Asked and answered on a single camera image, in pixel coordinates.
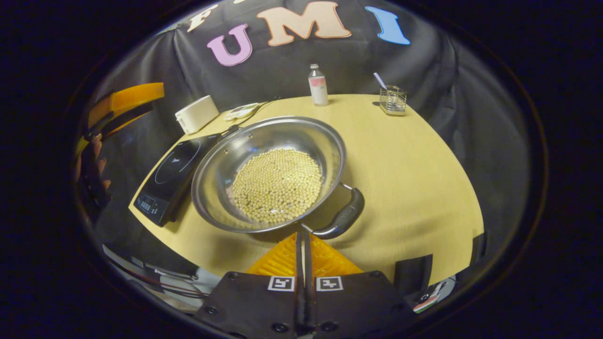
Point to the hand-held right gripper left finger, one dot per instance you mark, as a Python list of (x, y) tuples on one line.
[(254, 306)]

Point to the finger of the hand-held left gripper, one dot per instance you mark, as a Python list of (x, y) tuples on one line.
[(127, 120), (132, 96)]

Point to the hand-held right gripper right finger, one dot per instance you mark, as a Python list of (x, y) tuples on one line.
[(353, 306)]

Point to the black induction cooktop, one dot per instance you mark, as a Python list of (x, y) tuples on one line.
[(165, 183)]

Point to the white toaster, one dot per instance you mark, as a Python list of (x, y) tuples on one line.
[(195, 115)]

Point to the colourful striped object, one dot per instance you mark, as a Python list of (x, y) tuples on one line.
[(431, 301)]

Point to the white divided dish of beans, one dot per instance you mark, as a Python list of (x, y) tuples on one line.
[(241, 111)]

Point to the pile of yellow soybeans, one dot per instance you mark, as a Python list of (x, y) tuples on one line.
[(278, 186)]

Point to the clear bottle with pink label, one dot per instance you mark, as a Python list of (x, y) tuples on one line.
[(318, 87)]

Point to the striped straw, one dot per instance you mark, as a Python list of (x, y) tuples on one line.
[(379, 80)]

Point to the black backdrop cloth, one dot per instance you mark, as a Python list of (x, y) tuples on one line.
[(358, 61)]

